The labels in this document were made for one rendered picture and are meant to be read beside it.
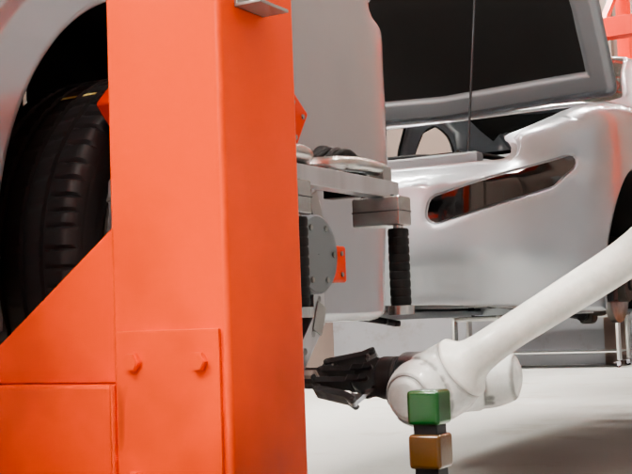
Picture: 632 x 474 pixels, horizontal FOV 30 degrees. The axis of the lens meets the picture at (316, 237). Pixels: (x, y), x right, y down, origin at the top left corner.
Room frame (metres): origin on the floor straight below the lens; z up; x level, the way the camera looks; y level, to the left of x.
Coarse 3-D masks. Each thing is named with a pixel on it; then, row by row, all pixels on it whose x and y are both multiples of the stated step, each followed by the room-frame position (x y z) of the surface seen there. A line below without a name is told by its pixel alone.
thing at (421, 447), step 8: (448, 432) 1.38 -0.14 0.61; (416, 440) 1.36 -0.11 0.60; (424, 440) 1.36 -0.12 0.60; (432, 440) 1.35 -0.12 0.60; (440, 440) 1.35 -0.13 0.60; (448, 440) 1.37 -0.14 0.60; (416, 448) 1.36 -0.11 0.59; (424, 448) 1.36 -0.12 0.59; (432, 448) 1.35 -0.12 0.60; (440, 448) 1.35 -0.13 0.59; (448, 448) 1.37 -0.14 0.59; (416, 456) 1.36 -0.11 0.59; (424, 456) 1.36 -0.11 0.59; (432, 456) 1.35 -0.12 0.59; (440, 456) 1.35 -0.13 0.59; (448, 456) 1.37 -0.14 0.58; (416, 464) 1.36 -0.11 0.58; (424, 464) 1.36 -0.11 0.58; (432, 464) 1.35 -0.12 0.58; (440, 464) 1.35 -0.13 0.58; (448, 464) 1.37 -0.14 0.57
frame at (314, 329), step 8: (312, 192) 2.17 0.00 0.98; (312, 200) 2.16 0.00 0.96; (312, 208) 2.16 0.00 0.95; (320, 208) 2.18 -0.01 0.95; (312, 296) 2.16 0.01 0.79; (320, 296) 2.18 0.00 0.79; (312, 304) 2.16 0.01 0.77; (320, 304) 2.17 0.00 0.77; (320, 312) 2.17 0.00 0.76; (304, 320) 2.16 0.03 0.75; (312, 320) 2.15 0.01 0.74; (320, 320) 2.17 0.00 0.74; (304, 328) 2.14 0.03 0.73; (312, 328) 2.15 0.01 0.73; (320, 328) 2.17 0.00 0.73; (304, 336) 2.12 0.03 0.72; (312, 336) 2.16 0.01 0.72; (304, 344) 2.12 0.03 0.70; (312, 344) 2.15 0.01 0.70; (304, 352) 2.13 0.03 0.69; (304, 360) 2.12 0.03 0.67; (304, 368) 2.12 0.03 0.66
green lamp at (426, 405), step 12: (408, 396) 1.37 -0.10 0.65; (420, 396) 1.36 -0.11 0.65; (432, 396) 1.35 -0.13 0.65; (444, 396) 1.37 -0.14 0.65; (408, 408) 1.37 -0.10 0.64; (420, 408) 1.36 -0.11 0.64; (432, 408) 1.35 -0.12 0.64; (444, 408) 1.36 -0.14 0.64; (408, 420) 1.37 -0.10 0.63; (420, 420) 1.36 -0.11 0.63; (432, 420) 1.35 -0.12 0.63; (444, 420) 1.36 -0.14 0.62
